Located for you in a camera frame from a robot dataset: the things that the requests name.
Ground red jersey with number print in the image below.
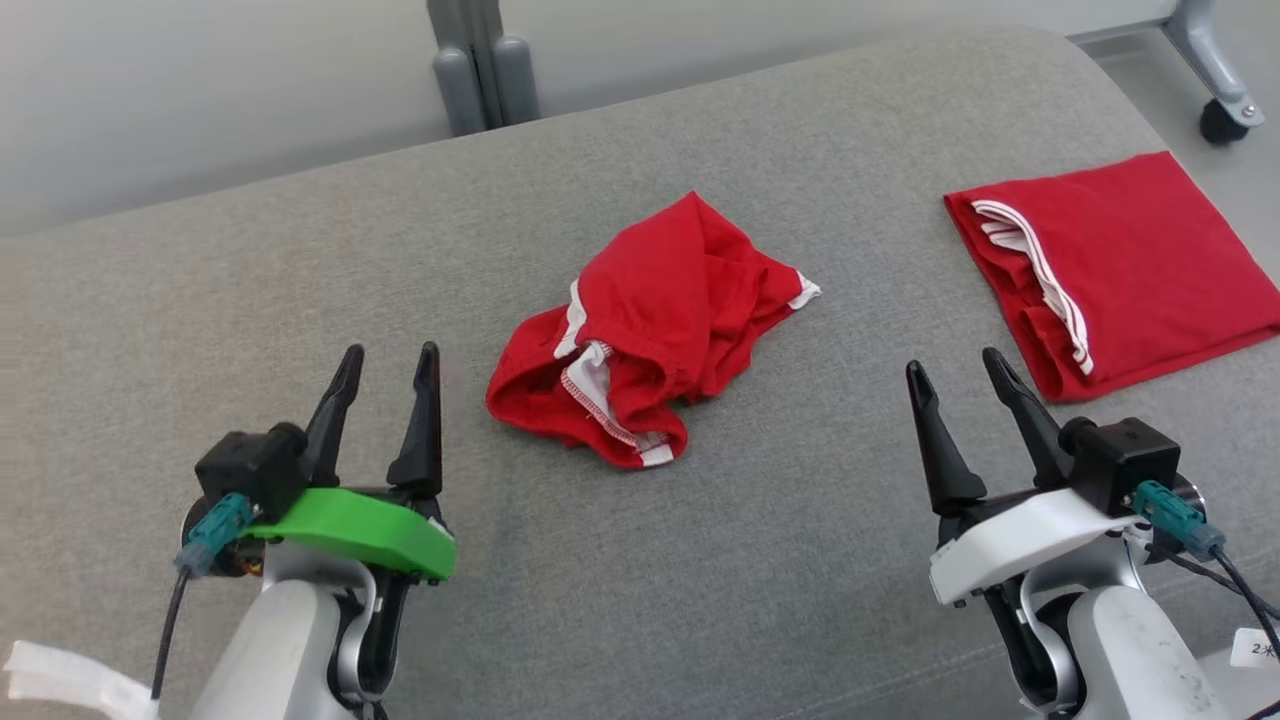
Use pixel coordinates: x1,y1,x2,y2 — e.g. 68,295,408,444
944,151,1280,404

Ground grey leg with black caster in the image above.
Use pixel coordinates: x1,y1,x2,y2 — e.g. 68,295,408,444
1160,0,1264,147

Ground cable with teal plug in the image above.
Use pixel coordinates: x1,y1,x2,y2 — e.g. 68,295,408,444
1134,480,1280,720
150,492,257,703

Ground white tag on right cable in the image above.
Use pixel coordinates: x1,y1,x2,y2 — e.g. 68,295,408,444
1230,627,1280,670

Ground right cable with teal plug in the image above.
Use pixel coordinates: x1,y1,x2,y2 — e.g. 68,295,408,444
1134,480,1280,720

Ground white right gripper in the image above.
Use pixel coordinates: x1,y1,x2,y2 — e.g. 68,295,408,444
905,346,1143,701

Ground red shorts with white trim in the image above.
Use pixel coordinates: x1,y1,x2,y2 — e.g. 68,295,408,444
486,191,822,470

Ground grey partition post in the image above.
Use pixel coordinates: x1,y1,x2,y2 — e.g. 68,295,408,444
427,0,541,138

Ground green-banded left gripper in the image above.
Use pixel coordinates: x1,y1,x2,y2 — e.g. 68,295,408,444
182,341,459,701

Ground left cable with teal plug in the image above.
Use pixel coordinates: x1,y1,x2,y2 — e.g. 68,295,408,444
150,492,257,703

